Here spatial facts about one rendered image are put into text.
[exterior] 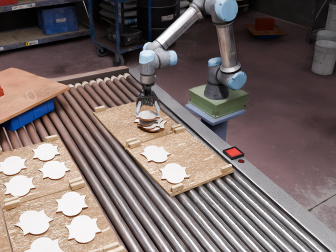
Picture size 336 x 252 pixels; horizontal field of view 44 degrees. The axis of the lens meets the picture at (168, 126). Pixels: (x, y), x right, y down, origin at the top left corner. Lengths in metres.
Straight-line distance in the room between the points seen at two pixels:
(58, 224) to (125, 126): 0.76
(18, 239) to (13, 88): 1.10
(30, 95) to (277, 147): 2.32
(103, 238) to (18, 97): 1.10
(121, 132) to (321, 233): 1.08
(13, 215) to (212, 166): 0.88
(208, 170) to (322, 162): 2.03
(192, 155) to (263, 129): 2.19
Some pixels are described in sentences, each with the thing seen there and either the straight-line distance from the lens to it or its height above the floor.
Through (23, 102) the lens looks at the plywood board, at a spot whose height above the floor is 1.04.
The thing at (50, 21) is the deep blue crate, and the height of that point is 0.33.
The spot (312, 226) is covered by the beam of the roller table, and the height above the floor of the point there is 0.91.
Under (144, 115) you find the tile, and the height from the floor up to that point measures 1.02.
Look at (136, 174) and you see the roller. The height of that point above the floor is 0.92.
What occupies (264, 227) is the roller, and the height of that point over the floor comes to 0.91.
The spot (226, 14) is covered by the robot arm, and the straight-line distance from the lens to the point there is 2.12.
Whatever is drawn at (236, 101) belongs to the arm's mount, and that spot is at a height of 0.94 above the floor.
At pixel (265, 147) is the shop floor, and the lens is 3.87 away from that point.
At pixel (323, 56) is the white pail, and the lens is 5.48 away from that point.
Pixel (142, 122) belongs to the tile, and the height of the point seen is 0.98.
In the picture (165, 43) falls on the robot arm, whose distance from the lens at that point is 2.16.
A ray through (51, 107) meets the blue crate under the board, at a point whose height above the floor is 0.95.
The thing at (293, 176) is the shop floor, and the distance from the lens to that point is 3.57.
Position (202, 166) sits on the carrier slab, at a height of 0.94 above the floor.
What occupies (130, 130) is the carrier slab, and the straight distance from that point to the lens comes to 2.20.
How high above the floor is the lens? 2.08
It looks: 31 degrees down
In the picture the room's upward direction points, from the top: 1 degrees clockwise
